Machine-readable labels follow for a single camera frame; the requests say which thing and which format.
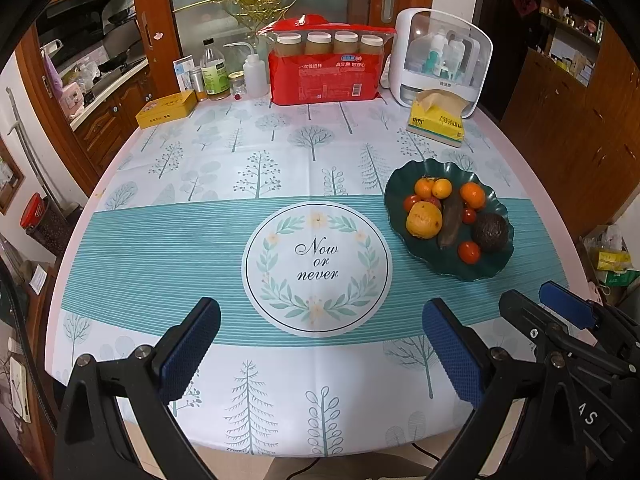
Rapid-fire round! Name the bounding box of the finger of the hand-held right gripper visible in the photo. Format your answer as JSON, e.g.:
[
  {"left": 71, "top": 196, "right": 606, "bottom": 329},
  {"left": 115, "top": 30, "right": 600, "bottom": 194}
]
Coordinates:
[
  {"left": 539, "top": 281, "right": 609, "bottom": 333},
  {"left": 499, "top": 289, "right": 569, "bottom": 357}
]

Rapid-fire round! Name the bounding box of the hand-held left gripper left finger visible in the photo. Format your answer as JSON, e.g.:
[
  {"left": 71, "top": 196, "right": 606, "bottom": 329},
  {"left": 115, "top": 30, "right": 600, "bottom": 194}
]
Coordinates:
[{"left": 51, "top": 296, "right": 222, "bottom": 480}]

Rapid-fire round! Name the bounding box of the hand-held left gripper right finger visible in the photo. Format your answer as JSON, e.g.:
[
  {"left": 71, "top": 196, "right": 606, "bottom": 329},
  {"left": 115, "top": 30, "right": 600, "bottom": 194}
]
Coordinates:
[{"left": 421, "top": 296, "right": 587, "bottom": 480}]

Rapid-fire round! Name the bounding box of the dark avocado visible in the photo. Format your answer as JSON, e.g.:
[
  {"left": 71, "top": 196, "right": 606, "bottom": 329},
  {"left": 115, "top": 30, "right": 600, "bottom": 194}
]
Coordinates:
[{"left": 471, "top": 212, "right": 510, "bottom": 253}]

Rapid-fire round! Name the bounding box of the brown overripe banana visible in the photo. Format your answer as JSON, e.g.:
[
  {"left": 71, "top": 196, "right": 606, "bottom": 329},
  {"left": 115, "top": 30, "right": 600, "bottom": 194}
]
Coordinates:
[{"left": 437, "top": 191, "right": 465, "bottom": 250}]

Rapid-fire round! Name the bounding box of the large yellow orange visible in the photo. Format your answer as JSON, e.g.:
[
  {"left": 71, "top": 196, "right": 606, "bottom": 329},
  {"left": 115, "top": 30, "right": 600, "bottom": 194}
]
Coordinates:
[{"left": 405, "top": 201, "right": 444, "bottom": 240}]

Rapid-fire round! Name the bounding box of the dark green scalloped plate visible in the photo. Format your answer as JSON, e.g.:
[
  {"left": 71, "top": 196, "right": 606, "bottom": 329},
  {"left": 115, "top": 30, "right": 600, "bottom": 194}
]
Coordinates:
[{"left": 383, "top": 158, "right": 515, "bottom": 282}]

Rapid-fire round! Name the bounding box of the plastic bag with yellow packets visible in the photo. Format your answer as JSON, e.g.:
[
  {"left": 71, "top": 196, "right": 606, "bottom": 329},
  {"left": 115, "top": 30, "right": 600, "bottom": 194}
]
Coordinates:
[{"left": 581, "top": 224, "right": 640, "bottom": 302}]

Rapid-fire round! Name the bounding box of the white power strip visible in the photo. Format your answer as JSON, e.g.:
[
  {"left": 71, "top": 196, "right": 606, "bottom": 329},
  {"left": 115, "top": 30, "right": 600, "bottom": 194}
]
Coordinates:
[{"left": 9, "top": 359, "right": 32, "bottom": 424}]

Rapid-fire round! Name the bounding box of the wooden shelf cabinet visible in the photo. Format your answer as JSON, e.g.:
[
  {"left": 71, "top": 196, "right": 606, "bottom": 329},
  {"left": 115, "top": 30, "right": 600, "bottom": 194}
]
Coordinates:
[{"left": 500, "top": 0, "right": 640, "bottom": 241}]

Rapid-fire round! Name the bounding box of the red-lid clear canister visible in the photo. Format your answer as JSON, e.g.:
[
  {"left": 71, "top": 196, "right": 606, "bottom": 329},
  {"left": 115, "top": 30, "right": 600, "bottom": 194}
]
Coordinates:
[{"left": 20, "top": 192, "right": 64, "bottom": 257}]

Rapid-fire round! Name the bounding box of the yellow tissue pack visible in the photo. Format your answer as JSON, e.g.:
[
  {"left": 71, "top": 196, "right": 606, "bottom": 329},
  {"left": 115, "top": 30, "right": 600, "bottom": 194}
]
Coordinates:
[{"left": 405, "top": 89, "right": 466, "bottom": 149}]

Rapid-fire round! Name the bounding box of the yellow tin box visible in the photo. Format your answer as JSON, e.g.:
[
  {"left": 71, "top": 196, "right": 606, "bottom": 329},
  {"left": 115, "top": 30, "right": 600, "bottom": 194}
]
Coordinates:
[{"left": 135, "top": 91, "right": 198, "bottom": 130}]

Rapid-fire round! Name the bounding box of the white plastic bottle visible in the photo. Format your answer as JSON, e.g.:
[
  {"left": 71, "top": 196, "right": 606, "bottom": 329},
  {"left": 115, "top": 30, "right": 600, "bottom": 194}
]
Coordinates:
[
  {"left": 447, "top": 40, "right": 469, "bottom": 77},
  {"left": 428, "top": 30, "right": 449, "bottom": 63}
]

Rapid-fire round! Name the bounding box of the green-label glass bottle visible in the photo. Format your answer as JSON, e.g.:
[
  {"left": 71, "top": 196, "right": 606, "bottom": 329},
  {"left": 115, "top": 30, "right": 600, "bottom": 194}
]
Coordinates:
[{"left": 200, "top": 38, "right": 231, "bottom": 101}]

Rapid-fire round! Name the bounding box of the pink box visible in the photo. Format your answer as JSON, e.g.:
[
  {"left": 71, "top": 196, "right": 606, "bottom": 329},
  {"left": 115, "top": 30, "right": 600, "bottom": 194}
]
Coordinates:
[{"left": 62, "top": 85, "right": 85, "bottom": 112}]

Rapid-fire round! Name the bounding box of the white and blue carton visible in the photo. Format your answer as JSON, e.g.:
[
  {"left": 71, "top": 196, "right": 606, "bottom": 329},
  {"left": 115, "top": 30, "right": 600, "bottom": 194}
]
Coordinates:
[{"left": 173, "top": 54, "right": 199, "bottom": 92}]

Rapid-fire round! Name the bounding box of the white clear-door storage box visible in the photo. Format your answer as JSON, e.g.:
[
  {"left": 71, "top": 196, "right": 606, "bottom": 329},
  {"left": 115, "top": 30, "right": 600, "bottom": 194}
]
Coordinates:
[{"left": 388, "top": 7, "right": 494, "bottom": 117}]

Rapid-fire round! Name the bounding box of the kitchen countertop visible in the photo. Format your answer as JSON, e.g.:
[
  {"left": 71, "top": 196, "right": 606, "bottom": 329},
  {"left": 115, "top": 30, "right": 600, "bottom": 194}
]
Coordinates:
[{"left": 68, "top": 57, "right": 151, "bottom": 131}]

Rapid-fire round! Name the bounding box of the white squeeze wash bottle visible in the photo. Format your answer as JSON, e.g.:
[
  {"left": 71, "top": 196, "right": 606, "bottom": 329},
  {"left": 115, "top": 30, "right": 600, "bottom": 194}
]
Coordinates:
[{"left": 223, "top": 42, "right": 271, "bottom": 100}]

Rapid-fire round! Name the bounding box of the red paper cup package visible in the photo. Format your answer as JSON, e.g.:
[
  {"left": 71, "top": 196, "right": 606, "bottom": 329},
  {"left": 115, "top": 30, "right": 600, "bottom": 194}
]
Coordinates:
[{"left": 268, "top": 50, "right": 386, "bottom": 107}]

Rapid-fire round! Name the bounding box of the range hood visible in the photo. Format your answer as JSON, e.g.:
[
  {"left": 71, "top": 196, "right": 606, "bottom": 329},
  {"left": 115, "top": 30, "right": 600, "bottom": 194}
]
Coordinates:
[{"left": 36, "top": 0, "right": 134, "bottom": 37}]

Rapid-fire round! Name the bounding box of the wooden picture frame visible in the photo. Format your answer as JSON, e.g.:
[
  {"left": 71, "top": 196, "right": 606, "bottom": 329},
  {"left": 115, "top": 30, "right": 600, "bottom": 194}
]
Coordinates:
[{"left": 0, "top": 136, "right": 26, "bottom": 217}]

